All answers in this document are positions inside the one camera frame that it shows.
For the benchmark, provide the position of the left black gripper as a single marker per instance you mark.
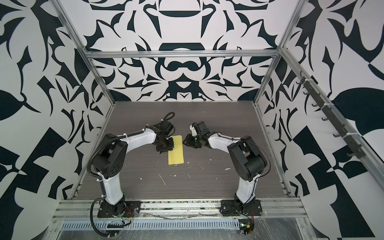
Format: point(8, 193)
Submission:
point(170, 148)

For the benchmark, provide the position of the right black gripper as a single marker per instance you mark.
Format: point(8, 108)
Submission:
point(189, 141)

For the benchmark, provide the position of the yellow square paper sheet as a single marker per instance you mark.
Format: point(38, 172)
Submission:
point(176, 156)

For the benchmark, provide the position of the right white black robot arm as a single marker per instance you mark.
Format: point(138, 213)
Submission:
point(248, 159)

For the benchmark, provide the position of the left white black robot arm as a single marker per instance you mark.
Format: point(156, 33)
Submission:
point(108, 159)

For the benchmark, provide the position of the small green-lit electronics box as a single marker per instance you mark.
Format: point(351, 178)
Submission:
point(245, 226)

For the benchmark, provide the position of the aluminium front rail frame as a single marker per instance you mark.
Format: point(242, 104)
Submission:
point(182, 209)

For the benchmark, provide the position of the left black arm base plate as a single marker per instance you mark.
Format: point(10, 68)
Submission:
point(125, 209)

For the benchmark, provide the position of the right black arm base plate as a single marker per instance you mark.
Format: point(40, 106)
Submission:
point(235, 207)

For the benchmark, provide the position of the white slotted cable duct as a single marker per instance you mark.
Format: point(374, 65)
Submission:
point(203, 224)

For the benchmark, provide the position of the black wall hook rail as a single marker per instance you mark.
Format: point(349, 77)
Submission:
point(333, 117)

